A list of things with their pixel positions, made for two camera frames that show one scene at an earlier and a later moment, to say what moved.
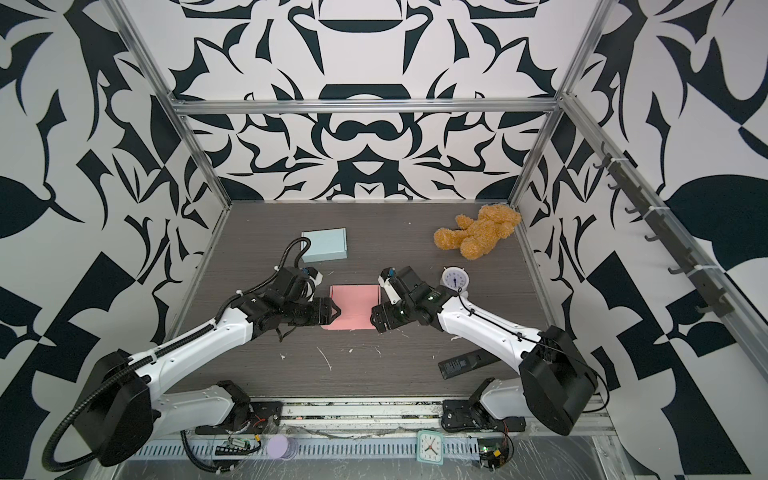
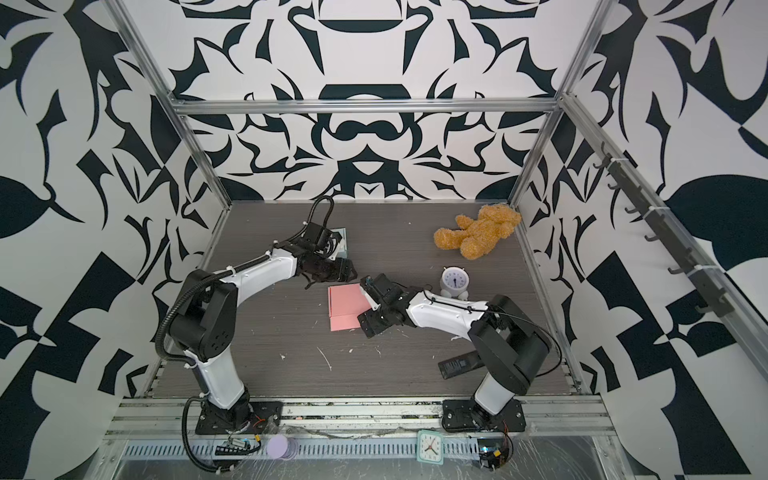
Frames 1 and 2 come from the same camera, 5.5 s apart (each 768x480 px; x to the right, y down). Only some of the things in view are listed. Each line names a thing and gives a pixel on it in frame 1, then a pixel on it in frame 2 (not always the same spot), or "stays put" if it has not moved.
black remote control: x=465 y=363 stays put
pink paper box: x=356 y=304 stays put
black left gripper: x=324 y=317 → x=343 y=274
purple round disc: x=277 y=446 stays put
